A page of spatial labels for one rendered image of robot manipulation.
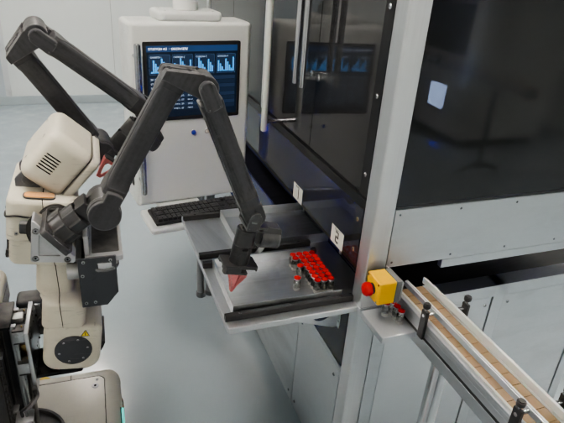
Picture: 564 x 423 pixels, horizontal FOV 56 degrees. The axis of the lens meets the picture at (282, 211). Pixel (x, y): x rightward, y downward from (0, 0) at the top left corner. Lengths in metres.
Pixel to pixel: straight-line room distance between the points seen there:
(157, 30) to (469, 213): 1.30
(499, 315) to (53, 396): 1.64
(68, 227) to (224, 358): 1.55
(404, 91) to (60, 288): 1.08
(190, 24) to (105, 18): 4.59
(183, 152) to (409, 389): 1.28
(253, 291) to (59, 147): 0.69
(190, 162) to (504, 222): 1.28
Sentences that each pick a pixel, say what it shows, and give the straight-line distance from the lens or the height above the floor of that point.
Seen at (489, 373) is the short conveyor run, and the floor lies 0.95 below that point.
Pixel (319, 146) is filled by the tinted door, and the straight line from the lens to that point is 1.79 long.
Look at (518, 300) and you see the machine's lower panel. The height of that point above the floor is 0.80.
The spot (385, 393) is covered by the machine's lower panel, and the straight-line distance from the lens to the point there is 1.95.
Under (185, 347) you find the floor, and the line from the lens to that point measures 2.81.
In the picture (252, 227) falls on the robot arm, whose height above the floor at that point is 1.15.
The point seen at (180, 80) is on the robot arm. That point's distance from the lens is 1.23.
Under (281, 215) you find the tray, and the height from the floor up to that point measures 0.88.
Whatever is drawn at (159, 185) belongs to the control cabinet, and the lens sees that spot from 2.33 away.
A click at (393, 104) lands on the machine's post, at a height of 1.50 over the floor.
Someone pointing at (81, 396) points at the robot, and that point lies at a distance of 2.24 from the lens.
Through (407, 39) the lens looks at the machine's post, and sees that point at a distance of 1.35.
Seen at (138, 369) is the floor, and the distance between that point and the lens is 2.72.
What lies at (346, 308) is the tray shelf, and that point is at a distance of 1.63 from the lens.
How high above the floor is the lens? 1.83
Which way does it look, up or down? 26 degrees down
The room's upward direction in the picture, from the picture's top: 4 degrees clockwise
